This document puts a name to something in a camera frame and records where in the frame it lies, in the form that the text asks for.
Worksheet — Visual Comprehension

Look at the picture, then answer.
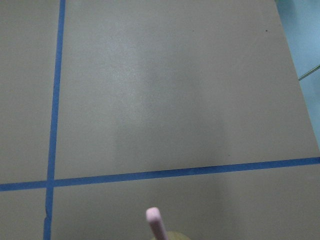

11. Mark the pink chopstick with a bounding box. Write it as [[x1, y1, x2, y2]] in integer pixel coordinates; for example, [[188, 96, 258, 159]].
[[145, 207, 169, 240]]

